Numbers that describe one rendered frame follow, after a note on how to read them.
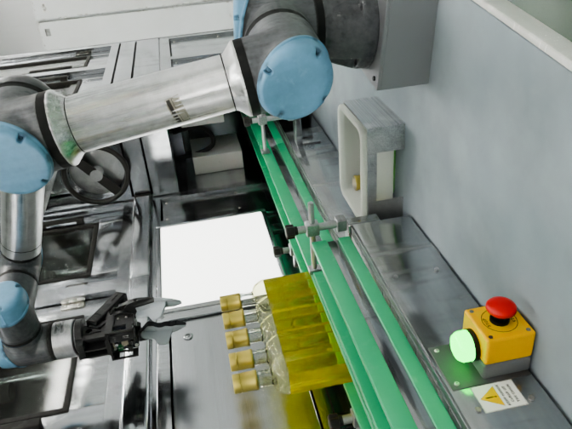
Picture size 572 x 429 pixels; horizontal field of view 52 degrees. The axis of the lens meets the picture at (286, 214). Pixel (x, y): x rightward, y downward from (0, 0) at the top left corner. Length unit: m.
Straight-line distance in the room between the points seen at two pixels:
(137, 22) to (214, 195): 2.81
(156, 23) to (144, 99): 3.80
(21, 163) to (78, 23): 3.84
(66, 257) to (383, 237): 1.06
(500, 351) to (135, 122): 0.60
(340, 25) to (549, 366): 0.59
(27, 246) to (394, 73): 0.75
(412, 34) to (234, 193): 1.15
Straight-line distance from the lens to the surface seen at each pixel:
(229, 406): 1.22
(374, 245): 1.11
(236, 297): 1.24
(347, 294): 1.02
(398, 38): 0.99
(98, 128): 0.88
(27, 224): 1.18
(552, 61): 0.74
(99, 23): 4.69
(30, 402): 1.43
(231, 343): 1.15
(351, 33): 0.99
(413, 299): 0.99
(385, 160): 1.19
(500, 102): 0.84
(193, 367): 1.31
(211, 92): 0.86
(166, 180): 2.02
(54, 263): 1.86
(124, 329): 1.19
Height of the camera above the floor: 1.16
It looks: 8 degrees down
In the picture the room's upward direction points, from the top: 99 degrees counter-clockwise
